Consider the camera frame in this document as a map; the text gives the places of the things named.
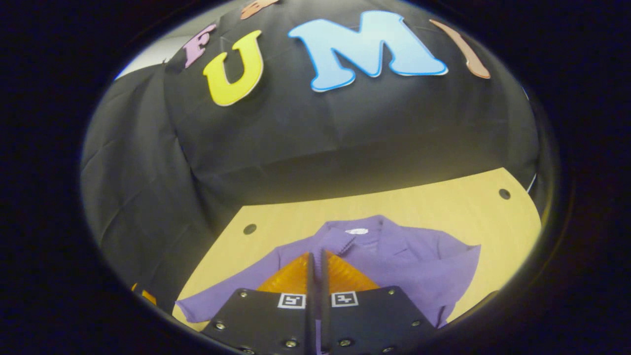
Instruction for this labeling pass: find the purple button shirt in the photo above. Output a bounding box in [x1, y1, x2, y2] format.
[175, 214, 482, 329]

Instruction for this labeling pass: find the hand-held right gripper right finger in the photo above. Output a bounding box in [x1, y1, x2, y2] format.
[315, 248, 437, 355]

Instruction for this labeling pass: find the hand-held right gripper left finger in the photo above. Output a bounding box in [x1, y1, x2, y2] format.
[202, 251, 316, 355]

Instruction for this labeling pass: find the black backdrop cloth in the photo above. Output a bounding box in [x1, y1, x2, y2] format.
[81, 0, 541, 316]

